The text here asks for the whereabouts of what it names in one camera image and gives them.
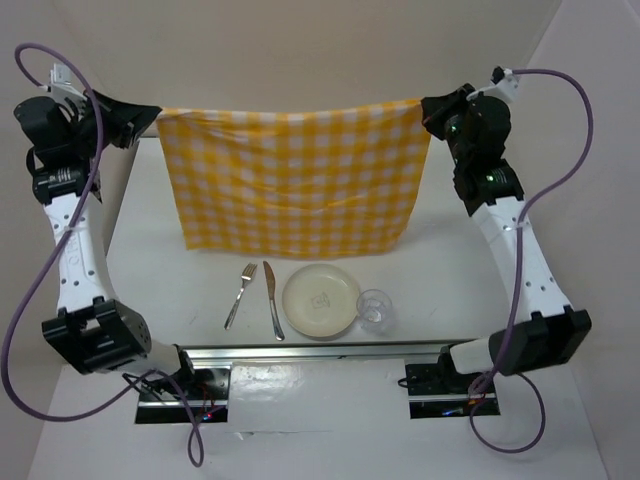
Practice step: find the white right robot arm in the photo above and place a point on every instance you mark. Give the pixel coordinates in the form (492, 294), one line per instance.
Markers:
(543, 328)

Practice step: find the aluminium front rail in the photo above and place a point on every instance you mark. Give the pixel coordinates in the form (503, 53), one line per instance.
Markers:
(294, 352)

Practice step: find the silver fork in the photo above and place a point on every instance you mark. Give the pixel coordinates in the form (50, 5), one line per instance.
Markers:
(247, 276)

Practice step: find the clear plastic cup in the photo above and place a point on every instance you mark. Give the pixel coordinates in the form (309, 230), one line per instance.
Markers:
(375, 312)

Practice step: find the silver table knife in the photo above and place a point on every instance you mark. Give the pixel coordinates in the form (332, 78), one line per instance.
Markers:
(271, 291)

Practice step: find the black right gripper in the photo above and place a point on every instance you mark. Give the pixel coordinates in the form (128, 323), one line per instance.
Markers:
(433, 121)

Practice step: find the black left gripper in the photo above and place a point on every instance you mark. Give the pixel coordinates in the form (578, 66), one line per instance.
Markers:
(128, 119)

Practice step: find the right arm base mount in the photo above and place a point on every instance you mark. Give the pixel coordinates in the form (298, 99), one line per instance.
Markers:
(437, 390)

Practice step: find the yellow white checkered cloth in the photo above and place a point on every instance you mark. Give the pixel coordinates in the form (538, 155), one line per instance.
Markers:
(326, 184)

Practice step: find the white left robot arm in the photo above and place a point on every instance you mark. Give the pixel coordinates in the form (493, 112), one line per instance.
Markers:
(92, 330)

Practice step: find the cream round plate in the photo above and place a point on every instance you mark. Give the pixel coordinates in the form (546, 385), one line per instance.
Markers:
(319, 301)

